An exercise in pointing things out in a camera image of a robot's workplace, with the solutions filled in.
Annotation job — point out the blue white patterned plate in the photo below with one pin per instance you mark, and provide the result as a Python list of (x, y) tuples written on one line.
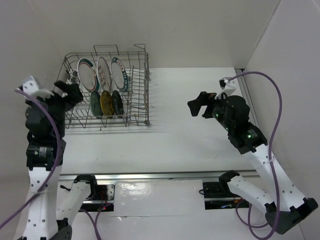
[(95, 105)]

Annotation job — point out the white plate red characters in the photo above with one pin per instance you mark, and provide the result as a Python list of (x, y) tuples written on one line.
[(103, 73)]

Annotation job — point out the silver aluminium side rail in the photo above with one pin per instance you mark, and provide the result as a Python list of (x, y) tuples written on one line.
[(246, 95)]

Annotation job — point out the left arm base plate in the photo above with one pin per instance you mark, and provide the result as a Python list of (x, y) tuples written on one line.
[(101, 199)]

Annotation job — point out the black round plate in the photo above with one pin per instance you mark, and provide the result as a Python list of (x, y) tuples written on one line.
[(117, 104)]

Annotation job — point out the white plate teal red rim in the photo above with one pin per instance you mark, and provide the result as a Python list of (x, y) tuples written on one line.
[(87, 75)]

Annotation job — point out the white plate teal lettered rim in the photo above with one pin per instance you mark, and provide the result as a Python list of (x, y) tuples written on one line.
[(119, 74)]

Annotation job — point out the yellow patterned plate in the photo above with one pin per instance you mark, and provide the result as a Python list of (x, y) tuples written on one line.
[(106, 104)]

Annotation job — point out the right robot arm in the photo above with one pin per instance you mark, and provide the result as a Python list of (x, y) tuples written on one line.
[(282, 204)]

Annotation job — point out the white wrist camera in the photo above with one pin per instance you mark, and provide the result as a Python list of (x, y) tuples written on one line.
[(227, 86), (31, 86)]

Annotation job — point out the grey wire dish rack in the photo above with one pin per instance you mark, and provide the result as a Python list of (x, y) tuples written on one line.
[(135, 100)]

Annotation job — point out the silver aluminium front rail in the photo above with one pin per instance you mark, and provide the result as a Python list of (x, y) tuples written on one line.
[(158, 176)]

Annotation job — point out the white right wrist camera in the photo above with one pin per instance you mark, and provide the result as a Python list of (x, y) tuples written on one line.
[(227, 86)]

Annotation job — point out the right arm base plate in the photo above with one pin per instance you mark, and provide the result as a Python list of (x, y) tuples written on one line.
[(215, 198)]

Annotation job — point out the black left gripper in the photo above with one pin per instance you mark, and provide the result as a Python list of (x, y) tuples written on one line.
[(74, 92)]

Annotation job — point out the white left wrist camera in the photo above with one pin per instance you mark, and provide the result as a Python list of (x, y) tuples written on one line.
[(31, 86)]

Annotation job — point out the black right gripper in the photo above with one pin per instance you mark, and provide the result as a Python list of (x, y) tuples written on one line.
[(205, 98)]

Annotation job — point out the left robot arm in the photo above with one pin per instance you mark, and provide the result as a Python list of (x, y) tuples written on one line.
[(44, 163)]

